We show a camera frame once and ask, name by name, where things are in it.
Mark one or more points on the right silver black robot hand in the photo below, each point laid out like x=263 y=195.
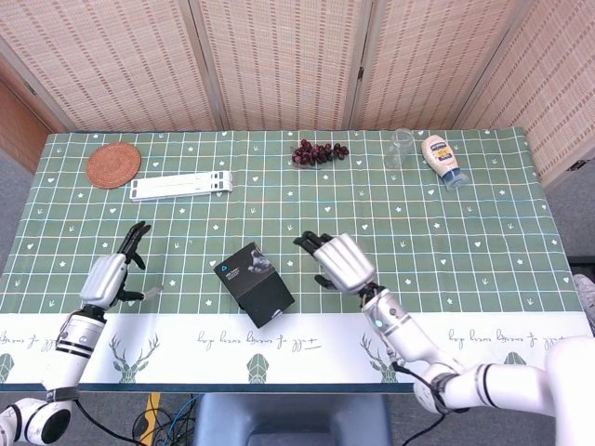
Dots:
x=344 y=265

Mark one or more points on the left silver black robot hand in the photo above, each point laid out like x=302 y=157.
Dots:
x=104 y=279

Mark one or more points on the black cardboard box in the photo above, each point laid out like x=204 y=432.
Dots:
x=255 y=285

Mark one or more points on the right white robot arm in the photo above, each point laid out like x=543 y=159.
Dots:
x=441 y=367

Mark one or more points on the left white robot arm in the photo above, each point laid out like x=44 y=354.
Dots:
x=65 y=358

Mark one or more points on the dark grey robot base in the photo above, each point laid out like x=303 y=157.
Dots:
x=293 y=418

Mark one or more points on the green checked deer tablecloth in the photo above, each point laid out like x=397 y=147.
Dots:
x=418 y=223

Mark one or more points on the round woven rattan coaster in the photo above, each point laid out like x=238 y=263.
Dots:
x=113 y=165

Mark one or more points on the dark red grape bunch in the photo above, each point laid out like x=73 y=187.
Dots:
x=311 y=153

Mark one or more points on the white folded stand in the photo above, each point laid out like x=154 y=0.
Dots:
x=181 y=185

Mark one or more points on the clear glass jar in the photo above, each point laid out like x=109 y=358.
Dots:
x=398 y=148

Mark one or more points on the mayonnaise squeeze bottle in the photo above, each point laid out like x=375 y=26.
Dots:
x=439 y=155

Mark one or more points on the woven bamboo folding screen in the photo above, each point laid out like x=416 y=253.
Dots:
x=279 y=60

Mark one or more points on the grey white shoe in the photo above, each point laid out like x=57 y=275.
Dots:
x=585 y=297

